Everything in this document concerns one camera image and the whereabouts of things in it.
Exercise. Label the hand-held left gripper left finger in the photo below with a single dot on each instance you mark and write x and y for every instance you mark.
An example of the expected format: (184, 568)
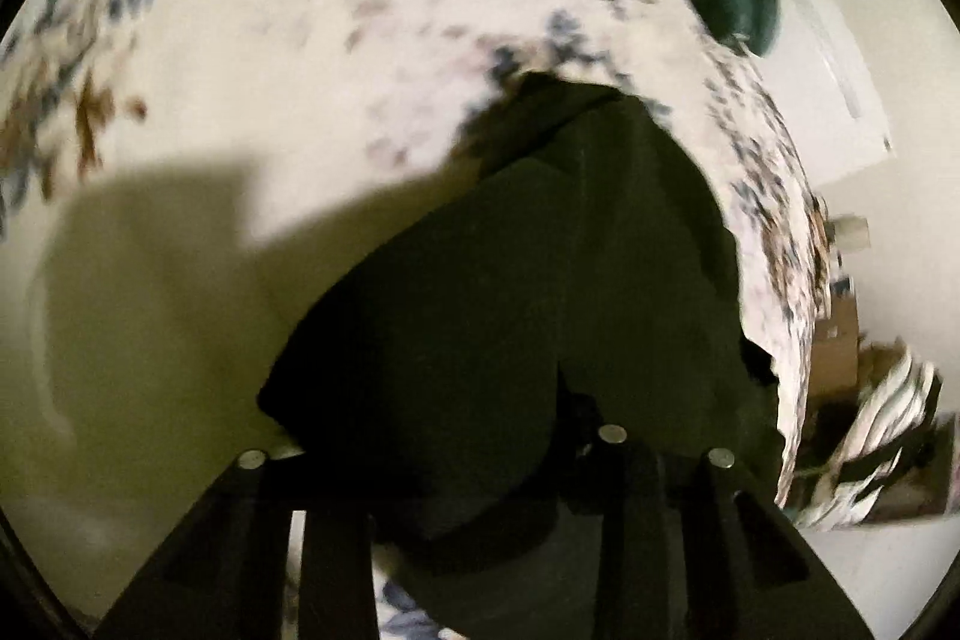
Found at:
(337, 572)

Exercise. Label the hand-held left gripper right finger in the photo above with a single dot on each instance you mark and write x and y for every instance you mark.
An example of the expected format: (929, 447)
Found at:
(637, 535)

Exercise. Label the black lion print sweatshirt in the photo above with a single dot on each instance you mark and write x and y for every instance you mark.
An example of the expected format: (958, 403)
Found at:
(487, 310)

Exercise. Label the large cardboard box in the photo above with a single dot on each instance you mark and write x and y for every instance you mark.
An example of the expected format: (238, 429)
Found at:
(836, 347)

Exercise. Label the floral blanket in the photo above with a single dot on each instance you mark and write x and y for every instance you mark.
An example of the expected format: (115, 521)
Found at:
(300, 48)

